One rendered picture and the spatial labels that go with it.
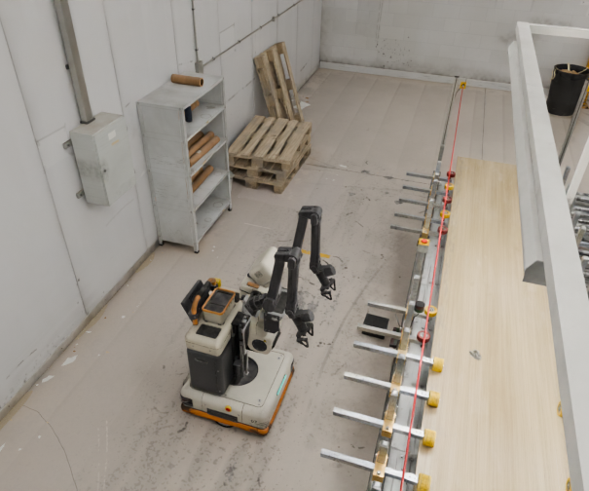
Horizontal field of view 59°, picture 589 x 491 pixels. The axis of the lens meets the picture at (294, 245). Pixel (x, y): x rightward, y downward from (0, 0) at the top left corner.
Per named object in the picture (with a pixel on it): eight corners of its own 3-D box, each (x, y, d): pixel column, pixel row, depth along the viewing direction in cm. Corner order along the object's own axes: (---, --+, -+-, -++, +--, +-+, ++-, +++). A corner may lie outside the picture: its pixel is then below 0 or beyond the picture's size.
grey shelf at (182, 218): (159, 245, 544) (135, 101, 452) (197, 203, 613) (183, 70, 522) (198, 253, 534) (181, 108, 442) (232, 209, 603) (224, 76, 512)
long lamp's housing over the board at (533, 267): (521, 281, 148) (529, 259, 143) (506, 53, 334) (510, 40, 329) (566, 290, 145) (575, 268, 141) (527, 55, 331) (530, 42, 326)
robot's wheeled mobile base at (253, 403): (179, 413, 375) (175, 391, 360) (217, 350, 424) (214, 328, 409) (267, 440, 359) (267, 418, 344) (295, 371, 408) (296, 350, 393)
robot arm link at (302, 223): (302, 199, 308) (297, 207, 301) (324, 207, 307) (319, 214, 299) (290, 255, 336) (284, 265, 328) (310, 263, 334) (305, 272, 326)
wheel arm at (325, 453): (319, 457, 252) (320, 453, 250) (321, 450, 255) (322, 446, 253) (423, 488, 240) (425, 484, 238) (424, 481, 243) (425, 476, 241)
